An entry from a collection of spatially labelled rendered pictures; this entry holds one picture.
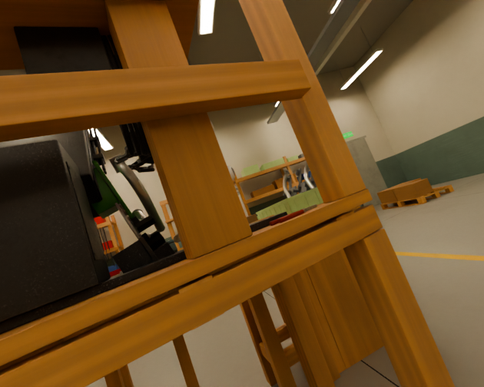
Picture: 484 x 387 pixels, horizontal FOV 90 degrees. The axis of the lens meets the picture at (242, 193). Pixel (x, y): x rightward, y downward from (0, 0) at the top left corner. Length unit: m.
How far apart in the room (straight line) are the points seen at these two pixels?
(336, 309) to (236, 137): 6.07
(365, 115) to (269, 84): 8.70
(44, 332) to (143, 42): 0.59
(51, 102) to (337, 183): 0.65
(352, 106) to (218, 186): 8.74
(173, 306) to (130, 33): 0.60
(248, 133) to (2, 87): 6.84
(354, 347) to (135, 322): 1.34
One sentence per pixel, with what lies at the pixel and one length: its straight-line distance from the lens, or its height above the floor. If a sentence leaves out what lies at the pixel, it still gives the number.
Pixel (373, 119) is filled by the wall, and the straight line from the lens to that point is 9.44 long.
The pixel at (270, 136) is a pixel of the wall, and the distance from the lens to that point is 7.38.
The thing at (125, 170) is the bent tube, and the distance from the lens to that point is 0.82.
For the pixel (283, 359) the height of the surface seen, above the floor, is 0.23.
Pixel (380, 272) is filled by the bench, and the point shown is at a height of 0.66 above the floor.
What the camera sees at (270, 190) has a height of 1.46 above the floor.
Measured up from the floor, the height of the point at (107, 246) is 1.49.
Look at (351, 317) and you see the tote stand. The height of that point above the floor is 0.21.
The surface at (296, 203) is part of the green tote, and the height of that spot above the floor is 0.91.
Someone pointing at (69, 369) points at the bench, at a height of 0.80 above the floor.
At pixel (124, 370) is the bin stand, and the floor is 0.45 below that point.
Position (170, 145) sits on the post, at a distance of 0.55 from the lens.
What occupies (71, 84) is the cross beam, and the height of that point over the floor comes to 1.25.
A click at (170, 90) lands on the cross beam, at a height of 1.22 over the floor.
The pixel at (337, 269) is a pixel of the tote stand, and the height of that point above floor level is 0.48.
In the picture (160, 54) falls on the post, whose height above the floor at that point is 1.35.
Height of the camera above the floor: 0.91
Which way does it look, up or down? 7 degrees up
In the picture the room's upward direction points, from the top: 21 degrees counter-clockwise
